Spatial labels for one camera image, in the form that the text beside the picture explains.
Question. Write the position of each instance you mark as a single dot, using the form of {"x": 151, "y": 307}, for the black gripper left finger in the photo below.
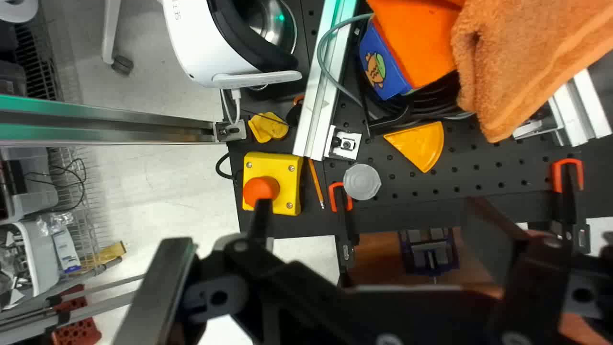
{"x": 153, "y": 311}

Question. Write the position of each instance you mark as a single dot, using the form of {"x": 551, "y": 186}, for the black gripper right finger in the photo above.
{"x": 542, "y": 278}

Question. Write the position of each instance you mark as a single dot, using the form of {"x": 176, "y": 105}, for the black perforated board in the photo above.
{"x": 511, "y": 174}

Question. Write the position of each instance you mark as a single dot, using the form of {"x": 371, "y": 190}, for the yellow emergency stop button box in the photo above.
{"x": 272, "y": 176}

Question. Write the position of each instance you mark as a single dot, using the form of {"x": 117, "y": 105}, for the yellow wedge-shaped piece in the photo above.
{"x": 421, "y": 144}

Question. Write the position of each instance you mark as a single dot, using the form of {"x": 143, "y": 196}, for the orange pencil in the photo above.
{"x": 316, "y": 184}

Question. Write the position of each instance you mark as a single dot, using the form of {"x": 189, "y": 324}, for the grey round disc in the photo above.
{"x": 360, "y": 180}

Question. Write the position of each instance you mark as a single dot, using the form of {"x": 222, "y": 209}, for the small yellow plastic piece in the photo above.
{"x": 266, "y": 127}

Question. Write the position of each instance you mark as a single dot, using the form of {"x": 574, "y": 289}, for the long metal bar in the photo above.
{"x": 30, "y": 121}

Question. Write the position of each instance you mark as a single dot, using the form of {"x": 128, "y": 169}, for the orange terry cloth towel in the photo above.
{"x": 513, "y": 54}

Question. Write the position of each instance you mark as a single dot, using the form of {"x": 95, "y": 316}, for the white VR headset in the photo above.
{"x": 230, "y": 44}

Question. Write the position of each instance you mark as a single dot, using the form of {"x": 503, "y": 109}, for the orange and blue fabric bag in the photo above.
{"x": 406, "y": 44}

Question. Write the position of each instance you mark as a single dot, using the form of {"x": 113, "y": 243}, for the orange-handled black clamp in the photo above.
{"x": 346, "y": 236}
{"x": 567, "y": 186}

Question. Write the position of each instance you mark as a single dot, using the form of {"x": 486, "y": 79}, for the aluminium extrusion rail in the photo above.
{"x": 325, "y": 65}

